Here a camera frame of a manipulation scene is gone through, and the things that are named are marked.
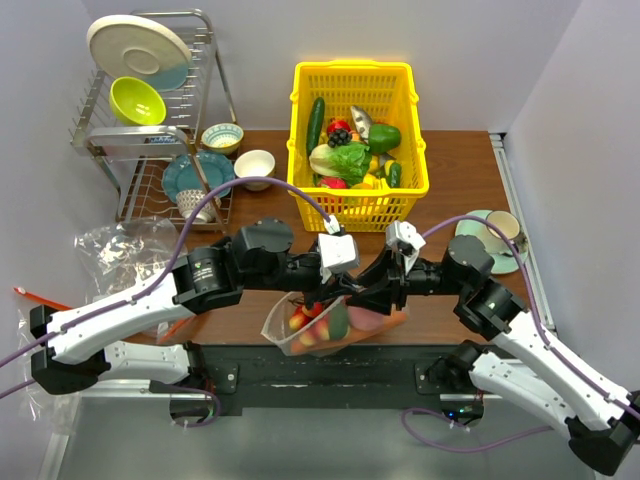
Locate green bell pepper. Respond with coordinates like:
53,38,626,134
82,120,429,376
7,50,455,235
368,124,402,155

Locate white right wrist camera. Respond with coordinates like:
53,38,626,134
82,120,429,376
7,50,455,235
385,220,426,272

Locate large cream blue plate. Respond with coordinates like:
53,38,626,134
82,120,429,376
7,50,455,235
86,15,192,92

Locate green lettuce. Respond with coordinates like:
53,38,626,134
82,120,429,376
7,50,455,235
309,142,372,187

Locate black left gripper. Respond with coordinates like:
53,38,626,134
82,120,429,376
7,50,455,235
243,253,359,311

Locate teal patterned small bowl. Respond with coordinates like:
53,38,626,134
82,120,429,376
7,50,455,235
201,123,244,155

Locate black grape bunch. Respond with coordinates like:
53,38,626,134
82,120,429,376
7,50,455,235
327,129,352,148

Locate lime green bowl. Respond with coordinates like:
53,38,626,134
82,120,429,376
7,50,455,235
109,77,167,126

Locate red pomegranate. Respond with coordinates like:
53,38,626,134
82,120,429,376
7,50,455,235
327,118,351,135

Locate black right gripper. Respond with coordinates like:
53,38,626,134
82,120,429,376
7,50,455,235
345,242,467,314

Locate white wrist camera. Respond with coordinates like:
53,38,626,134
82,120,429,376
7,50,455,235
317,221,360,284
385,220,426,272

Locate dark green cucumber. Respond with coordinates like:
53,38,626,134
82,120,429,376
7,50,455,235
306,97,325,156

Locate grey toy fish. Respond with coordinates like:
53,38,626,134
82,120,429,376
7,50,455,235
350,105,373,143

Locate metal dish rack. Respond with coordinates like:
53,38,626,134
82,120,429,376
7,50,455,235
70,8,226,227

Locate mint green saucer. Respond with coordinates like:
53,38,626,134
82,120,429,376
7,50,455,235
455,210,528,275

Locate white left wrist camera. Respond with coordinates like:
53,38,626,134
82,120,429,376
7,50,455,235
317,221,360,284

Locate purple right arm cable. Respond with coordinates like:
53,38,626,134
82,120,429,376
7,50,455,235
402,215,640,452

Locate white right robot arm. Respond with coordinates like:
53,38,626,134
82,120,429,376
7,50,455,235
347,235,639,476

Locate white cream bowl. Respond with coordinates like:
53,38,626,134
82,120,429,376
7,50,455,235
234,150,276,179

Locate yellow plastic basket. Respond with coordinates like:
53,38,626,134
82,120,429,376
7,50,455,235
287,60,429,232

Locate red apple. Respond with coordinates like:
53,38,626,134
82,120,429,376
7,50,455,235
318,177,348,189

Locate patterned white bowl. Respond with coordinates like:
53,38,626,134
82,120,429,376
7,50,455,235
176,189,217,223

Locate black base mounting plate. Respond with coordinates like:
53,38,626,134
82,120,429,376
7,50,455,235
149,343,506,419

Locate crumpled clear plastic bag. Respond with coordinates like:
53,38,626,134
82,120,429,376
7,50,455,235
74,216,179,302

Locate small green cucumber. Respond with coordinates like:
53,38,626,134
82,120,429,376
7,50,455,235
385,161,402,189

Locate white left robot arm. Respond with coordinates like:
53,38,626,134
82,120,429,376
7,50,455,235
18,218,359,395

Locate teal scalloped plate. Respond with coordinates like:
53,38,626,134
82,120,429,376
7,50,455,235
162,151,235,204

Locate clear white-dotted zip bag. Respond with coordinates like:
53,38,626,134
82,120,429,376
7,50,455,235
261,292,409,357

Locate orange papaya slice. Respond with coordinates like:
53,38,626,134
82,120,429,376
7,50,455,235
290,313,406,356

